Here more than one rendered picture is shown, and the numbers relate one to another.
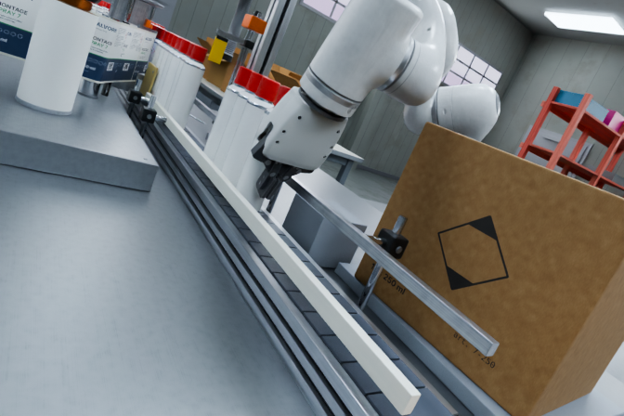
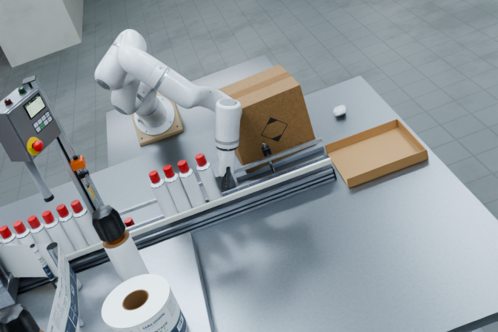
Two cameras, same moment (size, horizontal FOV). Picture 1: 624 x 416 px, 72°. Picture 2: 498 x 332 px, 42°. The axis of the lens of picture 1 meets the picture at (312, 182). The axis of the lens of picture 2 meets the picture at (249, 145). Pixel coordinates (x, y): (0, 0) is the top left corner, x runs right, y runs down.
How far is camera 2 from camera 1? 204 cm
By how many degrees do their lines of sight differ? 54
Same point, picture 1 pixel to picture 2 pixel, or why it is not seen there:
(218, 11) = not seen: outside the picture
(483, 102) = not seen: hidden behind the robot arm
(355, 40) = (237, 124)
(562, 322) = (305, 119)
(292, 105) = (231, 155)
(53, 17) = (131, 245)
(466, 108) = not seen: hidden behind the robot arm
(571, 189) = (282, 95)
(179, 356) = (306, 210)
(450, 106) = (144, 87)
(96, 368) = (315, 220)
